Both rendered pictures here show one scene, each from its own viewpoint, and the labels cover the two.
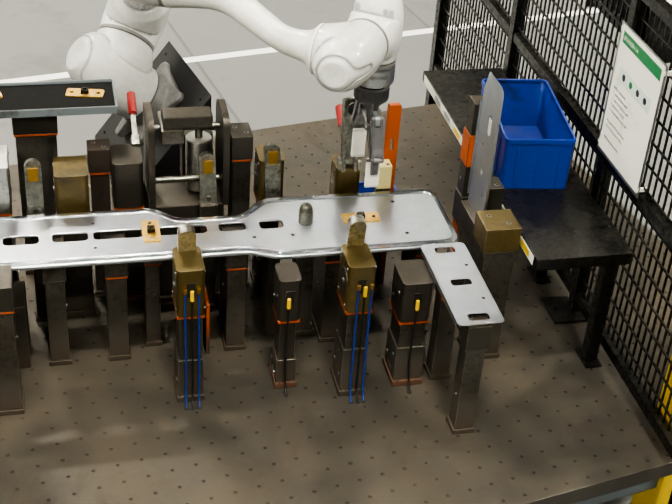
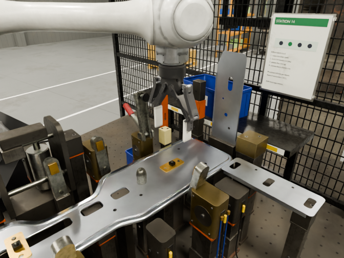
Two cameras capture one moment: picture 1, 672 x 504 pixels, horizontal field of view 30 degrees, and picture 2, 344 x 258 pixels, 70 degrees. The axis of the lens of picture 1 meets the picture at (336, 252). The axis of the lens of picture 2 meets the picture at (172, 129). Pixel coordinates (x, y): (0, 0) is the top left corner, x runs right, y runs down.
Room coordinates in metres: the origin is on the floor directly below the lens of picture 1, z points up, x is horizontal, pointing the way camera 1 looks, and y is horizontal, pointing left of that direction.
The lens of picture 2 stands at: (1.75, 0.27, 1.48)
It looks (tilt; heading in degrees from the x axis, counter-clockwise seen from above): 27 degrees down; 332
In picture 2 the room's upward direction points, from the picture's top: straight up
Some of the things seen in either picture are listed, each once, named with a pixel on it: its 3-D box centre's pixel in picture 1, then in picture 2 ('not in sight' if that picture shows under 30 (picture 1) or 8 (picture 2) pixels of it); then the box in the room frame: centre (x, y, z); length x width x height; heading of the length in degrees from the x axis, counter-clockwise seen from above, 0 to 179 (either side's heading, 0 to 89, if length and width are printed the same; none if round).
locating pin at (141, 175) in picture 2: (305, 215); (141, 176); (2.33, 0.07, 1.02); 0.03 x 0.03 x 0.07
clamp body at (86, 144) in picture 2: (265, 217); (99, 186); (2.51, 0.17, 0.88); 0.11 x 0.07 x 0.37; 15
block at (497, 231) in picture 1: (488, 286); (245, 176); (2.31, -0.35, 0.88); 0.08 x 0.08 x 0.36; 15
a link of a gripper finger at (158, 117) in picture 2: (358, 142); (158, 116); (2.42, -0.03, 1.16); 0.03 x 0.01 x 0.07; 105
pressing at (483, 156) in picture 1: (484, 148); (227, 99); (2.42, -0.31, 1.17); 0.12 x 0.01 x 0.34; 15
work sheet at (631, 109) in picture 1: (633, 109); (293, 57); (2.41, -0.61, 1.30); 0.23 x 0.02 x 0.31; 15
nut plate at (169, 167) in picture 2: (360, 215); (172, 163); (2.36, -0.05, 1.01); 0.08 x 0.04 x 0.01; 105
